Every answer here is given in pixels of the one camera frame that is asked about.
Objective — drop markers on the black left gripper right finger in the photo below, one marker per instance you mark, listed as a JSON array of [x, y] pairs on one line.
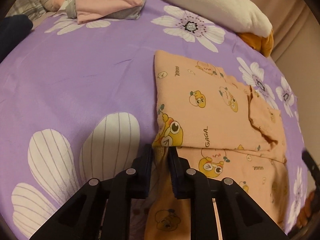
[[181, 185]]

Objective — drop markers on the orange plush cloth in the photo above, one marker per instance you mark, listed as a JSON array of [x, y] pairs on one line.
[[264, 45]]

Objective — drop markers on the peach duck print garment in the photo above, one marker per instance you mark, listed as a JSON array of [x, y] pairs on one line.
[[224, 129]]

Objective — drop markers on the dark navy cloth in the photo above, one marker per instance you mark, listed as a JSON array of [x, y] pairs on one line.
[[14, 29]]

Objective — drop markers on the folded grey garment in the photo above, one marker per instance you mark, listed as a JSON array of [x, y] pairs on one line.
[[126, 14]]

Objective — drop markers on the white plush pillow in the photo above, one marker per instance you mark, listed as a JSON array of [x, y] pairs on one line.
[[240, 16]]

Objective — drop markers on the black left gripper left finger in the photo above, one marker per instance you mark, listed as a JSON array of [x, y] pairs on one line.
[[139, 182]]

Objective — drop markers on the purple floral bed sheet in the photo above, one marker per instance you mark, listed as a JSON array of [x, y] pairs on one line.
[[79, 101]]

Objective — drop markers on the right hand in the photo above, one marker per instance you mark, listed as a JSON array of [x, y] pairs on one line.
[[306, 211]]

